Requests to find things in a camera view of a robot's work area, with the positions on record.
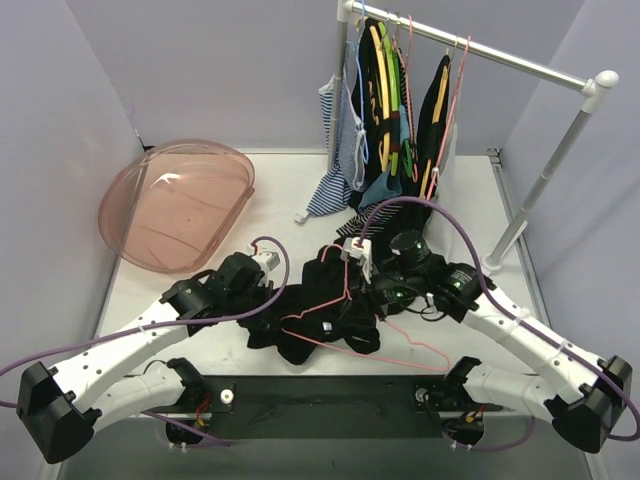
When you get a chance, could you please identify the green hanger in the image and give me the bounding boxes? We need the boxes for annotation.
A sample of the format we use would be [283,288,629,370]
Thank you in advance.
[378,22,415,181]

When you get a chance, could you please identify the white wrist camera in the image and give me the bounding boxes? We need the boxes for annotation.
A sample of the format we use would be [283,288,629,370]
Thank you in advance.
[340,237,373,284]
[247,243,280,276]

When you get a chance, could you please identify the blue white striped top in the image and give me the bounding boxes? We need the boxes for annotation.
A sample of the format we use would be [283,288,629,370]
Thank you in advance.
[306,42,368,217]

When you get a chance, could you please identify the pink wire hanger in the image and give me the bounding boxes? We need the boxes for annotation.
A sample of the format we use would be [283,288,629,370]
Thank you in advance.
[280,260,451,373]

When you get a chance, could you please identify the white clothes rack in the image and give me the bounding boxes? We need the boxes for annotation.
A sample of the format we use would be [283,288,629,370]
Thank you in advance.
[293,0,621,274]

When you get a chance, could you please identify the pink hanger with garment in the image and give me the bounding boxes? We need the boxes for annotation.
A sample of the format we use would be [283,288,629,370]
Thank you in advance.
[421,36,472,201]

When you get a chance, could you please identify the black tank top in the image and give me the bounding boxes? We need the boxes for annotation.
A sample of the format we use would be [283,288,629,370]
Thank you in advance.
[238,281,381,365]

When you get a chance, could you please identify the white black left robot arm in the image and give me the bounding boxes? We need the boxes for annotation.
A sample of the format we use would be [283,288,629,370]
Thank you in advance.
[16,251,290,464]

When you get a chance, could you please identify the teal garment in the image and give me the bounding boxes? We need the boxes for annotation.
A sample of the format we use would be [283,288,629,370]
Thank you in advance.
[357,171,402,212]

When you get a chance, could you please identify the aluminium frame rail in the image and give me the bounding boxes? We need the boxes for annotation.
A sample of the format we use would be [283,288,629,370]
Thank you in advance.
[99,374,576,419]

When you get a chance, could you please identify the black hanging garment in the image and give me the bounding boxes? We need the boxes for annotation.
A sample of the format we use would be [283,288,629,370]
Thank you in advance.
[302,18,451,301]

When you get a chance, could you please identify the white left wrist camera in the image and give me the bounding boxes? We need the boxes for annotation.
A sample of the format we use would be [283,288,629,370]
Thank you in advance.
[247,243,280,276]

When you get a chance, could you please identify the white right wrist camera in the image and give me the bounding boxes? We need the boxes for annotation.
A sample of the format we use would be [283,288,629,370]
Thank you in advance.
[340,237,373,284]

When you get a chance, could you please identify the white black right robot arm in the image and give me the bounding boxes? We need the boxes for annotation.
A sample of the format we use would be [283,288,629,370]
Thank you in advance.
[345,231,633,453]

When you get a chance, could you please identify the yellow hanger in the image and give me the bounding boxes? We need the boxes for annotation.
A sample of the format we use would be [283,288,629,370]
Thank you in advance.
[369,26,391,172]
[417,54,451,197]

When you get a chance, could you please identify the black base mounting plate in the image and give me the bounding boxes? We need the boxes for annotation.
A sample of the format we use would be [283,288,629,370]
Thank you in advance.
[167,374,504,441]

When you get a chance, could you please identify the black multicolour striped garment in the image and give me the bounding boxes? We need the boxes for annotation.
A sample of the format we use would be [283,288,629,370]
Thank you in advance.
[336,202,403,239]

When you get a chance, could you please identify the light blue hanger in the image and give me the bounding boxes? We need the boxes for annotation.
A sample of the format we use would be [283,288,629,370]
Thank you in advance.
[353,11,369,165]

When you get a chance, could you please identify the pink translucent plastic basin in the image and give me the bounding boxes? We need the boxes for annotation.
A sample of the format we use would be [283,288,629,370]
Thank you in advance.
[98,139,255,274]

